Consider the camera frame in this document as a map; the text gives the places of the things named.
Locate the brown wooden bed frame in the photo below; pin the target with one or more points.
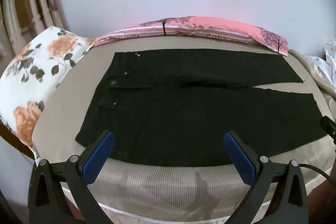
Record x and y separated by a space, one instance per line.
13 138

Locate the pink striped tree-print pillow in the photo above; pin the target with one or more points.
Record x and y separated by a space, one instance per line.
223 27

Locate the white floral pillow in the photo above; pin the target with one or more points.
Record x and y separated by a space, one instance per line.
39 74

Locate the white printed cloth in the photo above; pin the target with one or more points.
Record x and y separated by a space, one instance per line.
331 56

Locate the beige curtain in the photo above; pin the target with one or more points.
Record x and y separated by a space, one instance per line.
31 3

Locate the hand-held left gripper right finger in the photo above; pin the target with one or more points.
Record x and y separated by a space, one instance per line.
240 158

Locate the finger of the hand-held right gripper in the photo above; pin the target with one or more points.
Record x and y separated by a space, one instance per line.
329 125

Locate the beige bed mattress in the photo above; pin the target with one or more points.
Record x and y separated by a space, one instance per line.
65 92

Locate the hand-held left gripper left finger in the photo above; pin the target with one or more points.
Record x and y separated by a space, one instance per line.
98 158

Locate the black pants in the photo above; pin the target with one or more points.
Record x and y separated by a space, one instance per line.
183 113

